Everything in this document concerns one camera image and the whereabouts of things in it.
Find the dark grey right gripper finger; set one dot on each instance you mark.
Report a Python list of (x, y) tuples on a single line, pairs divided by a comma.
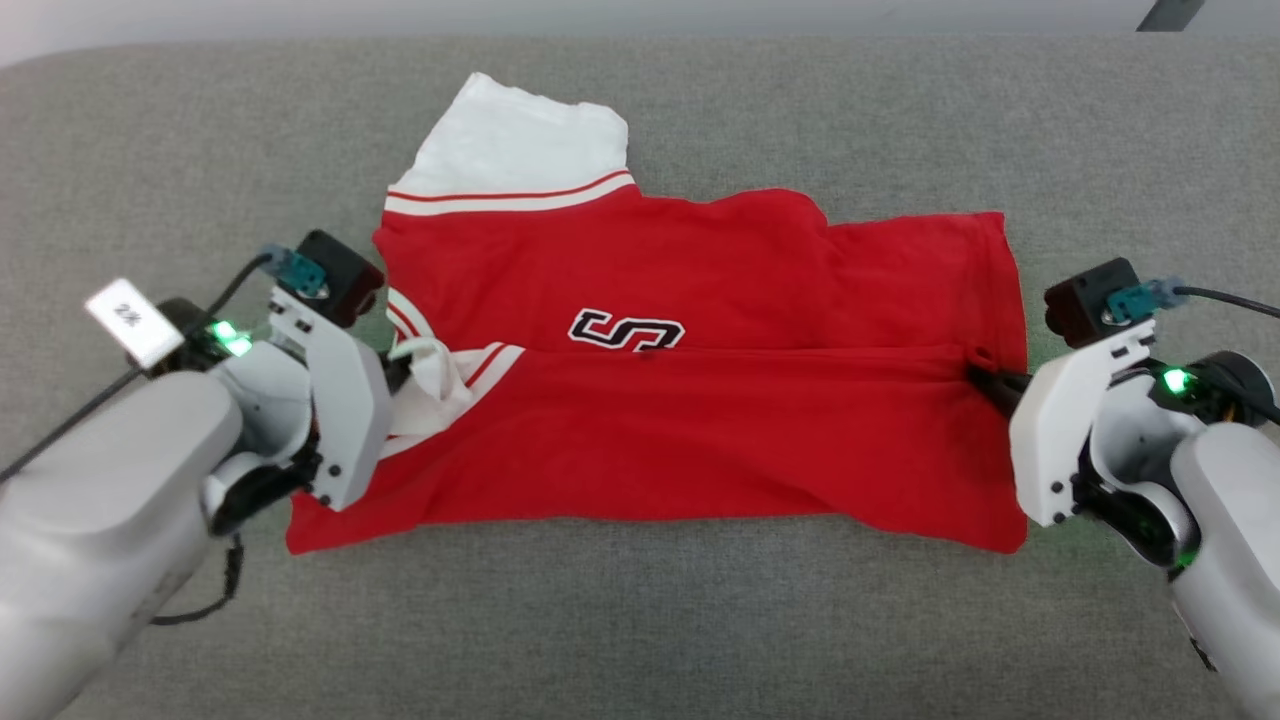
[(1003, 388)]

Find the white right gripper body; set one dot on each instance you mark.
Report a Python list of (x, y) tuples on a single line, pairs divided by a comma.
[(1050, 440)]

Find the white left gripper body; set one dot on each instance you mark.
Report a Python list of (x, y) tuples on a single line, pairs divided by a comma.
[(350, 420)]

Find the red Bulls jersey shirt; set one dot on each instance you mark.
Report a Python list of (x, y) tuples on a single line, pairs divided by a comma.
[(700, 450)]

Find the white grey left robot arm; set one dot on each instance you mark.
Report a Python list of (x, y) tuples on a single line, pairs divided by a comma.
[(100, 480)]

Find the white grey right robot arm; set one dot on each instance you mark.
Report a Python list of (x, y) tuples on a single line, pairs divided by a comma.
[(1230, 520)]

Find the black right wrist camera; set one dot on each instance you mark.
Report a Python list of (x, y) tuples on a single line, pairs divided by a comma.
[(1085, 300)]

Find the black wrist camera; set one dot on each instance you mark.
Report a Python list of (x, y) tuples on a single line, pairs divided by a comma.
[(1085, 300), (335, 270)]

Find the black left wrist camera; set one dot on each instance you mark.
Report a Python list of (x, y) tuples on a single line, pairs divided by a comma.
[(335, 270)]

